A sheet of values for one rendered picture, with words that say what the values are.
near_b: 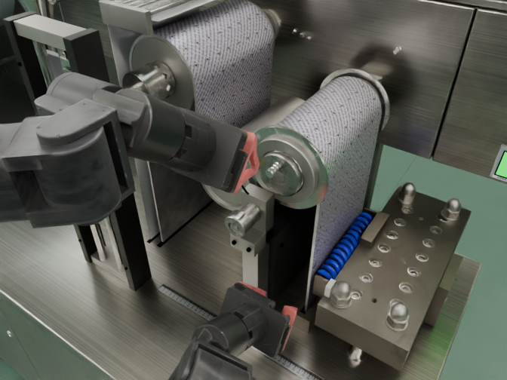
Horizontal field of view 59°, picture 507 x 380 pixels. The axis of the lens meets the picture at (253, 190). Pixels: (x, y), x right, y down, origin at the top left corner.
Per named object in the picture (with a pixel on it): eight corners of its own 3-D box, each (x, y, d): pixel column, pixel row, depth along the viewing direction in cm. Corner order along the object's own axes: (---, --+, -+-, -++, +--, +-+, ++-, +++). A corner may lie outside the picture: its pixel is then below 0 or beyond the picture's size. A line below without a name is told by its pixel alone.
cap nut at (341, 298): (326, 302, 77) (329, 285, 74) (336, 288, 79) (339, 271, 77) (345, 312, 76) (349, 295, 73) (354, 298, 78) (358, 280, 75)
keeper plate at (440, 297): (423, 322, 88) (437, 286, 81) (438, 289, 94) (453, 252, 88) (436, 328, 87) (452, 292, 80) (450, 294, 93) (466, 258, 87)
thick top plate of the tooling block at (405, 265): (314, 324, 81) (317, 304, 77) (394, 204, 106) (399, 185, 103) (400, 372, 74) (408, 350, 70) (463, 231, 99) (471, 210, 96)
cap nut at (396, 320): (381, 325, 74) (386, 307, 71) (389, 309, 76) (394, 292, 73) (403, 335, 72) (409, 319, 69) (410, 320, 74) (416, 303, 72)
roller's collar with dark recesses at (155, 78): (125, 105, 76) (118, 68, 72) (151, 91, 79) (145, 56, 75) (153, 115, 73) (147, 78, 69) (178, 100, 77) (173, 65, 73)
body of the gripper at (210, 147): (229, 192, 47) (189, 183, 40) (158, 161, 51) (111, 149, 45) (251, 133, 46) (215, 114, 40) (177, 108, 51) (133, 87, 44)
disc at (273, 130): (244, 188, 78) (247, 113, 68) (246, 186, 78) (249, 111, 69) (320, 223, 72) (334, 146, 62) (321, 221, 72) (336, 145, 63)
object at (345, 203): (307, 280, 82) (316, 204, 71) (359, 211, 98) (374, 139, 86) (310, 282, 82) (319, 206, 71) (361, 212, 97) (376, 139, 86)
